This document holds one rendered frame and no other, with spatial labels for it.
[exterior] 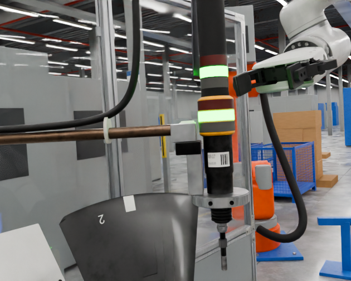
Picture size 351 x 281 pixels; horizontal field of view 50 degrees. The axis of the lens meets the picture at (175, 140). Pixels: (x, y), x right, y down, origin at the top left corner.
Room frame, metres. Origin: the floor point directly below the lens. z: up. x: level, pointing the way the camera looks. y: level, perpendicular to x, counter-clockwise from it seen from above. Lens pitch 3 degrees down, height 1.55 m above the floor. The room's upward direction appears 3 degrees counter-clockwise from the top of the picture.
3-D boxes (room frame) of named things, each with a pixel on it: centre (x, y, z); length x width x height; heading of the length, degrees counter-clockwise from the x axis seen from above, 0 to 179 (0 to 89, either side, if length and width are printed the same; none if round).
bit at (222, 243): (0.46, -0.05, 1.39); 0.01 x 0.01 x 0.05
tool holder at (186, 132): (0.46, -0.04, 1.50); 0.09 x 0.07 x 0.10; 84
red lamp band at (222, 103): (0.46, -0.05, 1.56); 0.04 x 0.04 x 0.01
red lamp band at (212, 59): (0.46, -0.05, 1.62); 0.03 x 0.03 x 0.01
